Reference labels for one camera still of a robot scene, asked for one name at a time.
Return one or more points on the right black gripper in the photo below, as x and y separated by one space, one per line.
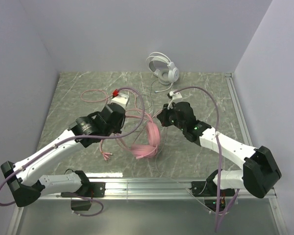
167 117

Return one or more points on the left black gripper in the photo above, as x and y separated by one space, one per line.
116 118

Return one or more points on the pink headphones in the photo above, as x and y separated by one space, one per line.
140 151

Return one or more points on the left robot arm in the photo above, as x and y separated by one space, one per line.
27 179

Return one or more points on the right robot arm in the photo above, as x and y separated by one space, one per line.
258 171

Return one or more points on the white headphones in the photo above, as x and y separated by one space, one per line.
163 68

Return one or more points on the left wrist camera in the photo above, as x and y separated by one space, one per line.
120 98

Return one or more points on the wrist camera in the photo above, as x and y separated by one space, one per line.
120 98
173 98

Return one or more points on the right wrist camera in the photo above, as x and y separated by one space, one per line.
173 98

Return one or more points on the front aluminium rail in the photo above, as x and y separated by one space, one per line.
115 188

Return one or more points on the aluminium rail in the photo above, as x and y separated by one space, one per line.
238 110
115 188

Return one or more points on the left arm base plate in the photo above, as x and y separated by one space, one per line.
95 189

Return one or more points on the right aluminium rail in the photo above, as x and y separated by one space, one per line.
238 110

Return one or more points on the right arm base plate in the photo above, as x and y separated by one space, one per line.
198 189

